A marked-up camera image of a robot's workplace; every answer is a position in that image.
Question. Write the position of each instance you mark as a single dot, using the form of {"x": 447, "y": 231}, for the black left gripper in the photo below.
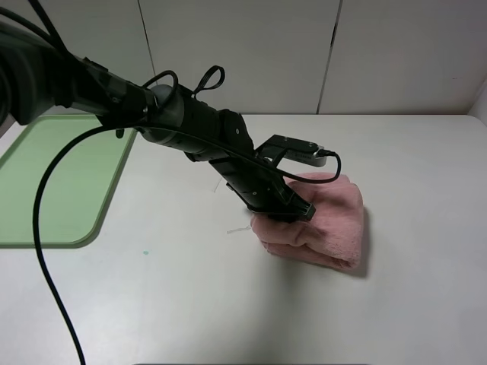
{"x": 262, "y": 191}

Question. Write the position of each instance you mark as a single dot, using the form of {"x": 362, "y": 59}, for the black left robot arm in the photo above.
{"x": 36, "y": 77}

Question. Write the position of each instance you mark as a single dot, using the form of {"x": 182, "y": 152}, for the pink towel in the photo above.
{"x": 333, "y": 236}

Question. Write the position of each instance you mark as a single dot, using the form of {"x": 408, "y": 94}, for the white thread on table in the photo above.
{"x": 217, "y": 185}

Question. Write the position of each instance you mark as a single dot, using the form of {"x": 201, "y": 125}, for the green plastic tray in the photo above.
{"x": 79, "y": 191}

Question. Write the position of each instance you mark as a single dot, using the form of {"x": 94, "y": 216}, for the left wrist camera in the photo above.
{"x": 279, "y": 147}

